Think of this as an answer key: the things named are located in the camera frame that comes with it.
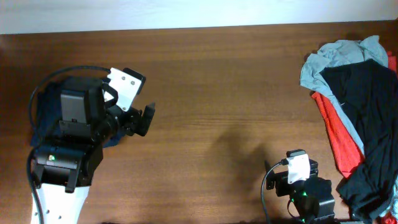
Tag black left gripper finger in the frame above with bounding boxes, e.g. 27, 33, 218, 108
123, 68, 146, 95
136, 103, 155, 136

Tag dark navy blue shorts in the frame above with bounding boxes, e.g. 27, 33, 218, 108
30, 81, 125, 149

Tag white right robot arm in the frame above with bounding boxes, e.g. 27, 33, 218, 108
261, 159, 335, 223

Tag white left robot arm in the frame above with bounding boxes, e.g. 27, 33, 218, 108
26, 68, 155, 223

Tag red garment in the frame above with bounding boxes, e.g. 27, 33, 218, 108
311, 51, 398, 179

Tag black garment in pile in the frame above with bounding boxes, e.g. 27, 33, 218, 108
321, 59, 397, 223

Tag light blue grey garment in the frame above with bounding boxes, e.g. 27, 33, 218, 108
300, 35, 388, 153

